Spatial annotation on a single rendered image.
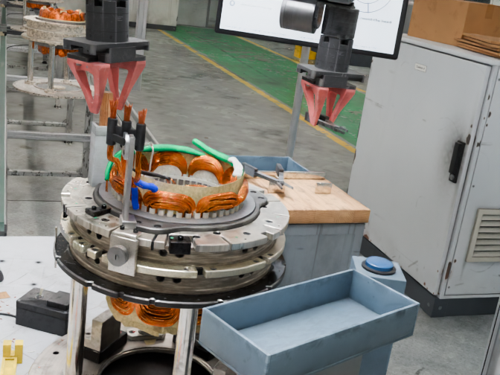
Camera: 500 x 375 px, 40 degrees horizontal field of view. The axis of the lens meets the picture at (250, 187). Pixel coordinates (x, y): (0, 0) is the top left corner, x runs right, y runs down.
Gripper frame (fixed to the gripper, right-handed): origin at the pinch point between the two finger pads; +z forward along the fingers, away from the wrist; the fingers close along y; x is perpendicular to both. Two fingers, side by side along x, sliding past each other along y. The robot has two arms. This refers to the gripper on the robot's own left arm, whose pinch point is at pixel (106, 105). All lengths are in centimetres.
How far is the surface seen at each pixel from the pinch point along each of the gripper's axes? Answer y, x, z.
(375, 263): -20.7, 34.2, 18.7
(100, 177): 1.7, 0.7, 10.1
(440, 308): -223, -26, 128
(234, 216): -4.5, 20.6, 11.6
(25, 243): -19, -48, 43
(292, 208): -24.0, 16.9, 16.4
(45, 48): -119, -180, 26
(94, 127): 2.0, 0.0, 2.9
